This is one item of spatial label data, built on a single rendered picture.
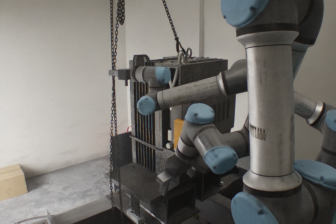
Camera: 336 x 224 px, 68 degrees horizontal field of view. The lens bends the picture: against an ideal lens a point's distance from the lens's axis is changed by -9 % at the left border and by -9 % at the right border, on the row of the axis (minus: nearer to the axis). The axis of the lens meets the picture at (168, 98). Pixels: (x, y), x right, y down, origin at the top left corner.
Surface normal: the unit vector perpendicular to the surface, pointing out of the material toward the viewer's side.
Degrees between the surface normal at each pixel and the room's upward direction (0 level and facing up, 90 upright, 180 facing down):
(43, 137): 90
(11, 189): 90
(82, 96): 90
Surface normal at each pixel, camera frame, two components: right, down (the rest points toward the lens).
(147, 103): -0.24, 0.22
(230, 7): -0.90, -0.03
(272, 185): -0.25, -0.62
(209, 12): -0.77, 0.15
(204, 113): 0.18, -0.80
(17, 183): 0.65, 0.18
